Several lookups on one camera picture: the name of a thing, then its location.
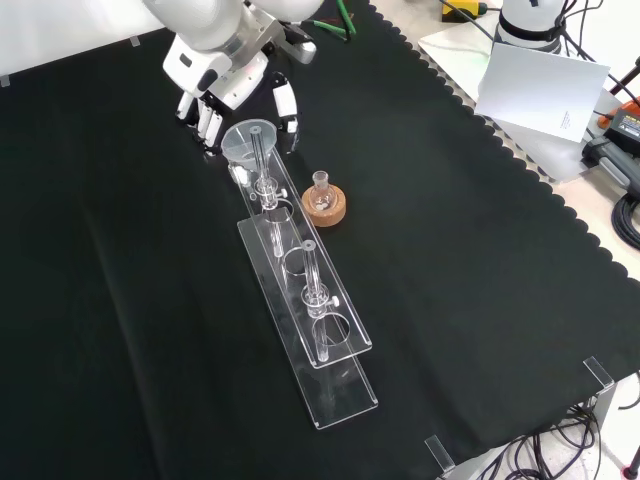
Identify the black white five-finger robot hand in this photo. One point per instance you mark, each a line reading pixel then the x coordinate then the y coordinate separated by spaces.
pixel 235 80

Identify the clear plastic funnel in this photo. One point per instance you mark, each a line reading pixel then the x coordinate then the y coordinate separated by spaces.
pixel 235 145

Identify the clear acrylic funnel stand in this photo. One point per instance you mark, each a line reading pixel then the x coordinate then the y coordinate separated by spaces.
pixel 350 400

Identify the small round-bottom glass flask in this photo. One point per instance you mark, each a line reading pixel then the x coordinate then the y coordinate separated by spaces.
pixel 320 201

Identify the yellow stop button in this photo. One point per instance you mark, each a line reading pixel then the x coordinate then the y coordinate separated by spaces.
pixel 462 11

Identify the black bench cloth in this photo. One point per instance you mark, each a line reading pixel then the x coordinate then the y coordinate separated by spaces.
pixel 450 275

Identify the pale board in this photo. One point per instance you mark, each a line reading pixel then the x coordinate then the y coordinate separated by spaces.
pixel 540 90

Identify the grey black device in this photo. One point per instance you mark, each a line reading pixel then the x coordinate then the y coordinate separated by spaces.
pixel 615 165

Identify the black tripod leg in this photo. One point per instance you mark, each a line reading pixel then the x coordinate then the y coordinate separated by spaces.
pixel 627 75

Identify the black orange device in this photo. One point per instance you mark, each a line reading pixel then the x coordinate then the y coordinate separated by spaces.
pixel 625 125

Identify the metal bench leg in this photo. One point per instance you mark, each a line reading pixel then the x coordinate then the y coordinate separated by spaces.
pixel 602 410

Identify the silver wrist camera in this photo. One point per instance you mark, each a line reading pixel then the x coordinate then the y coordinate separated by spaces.
pixel 302 52

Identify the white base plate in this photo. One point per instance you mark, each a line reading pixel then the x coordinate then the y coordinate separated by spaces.
pixel 450 47

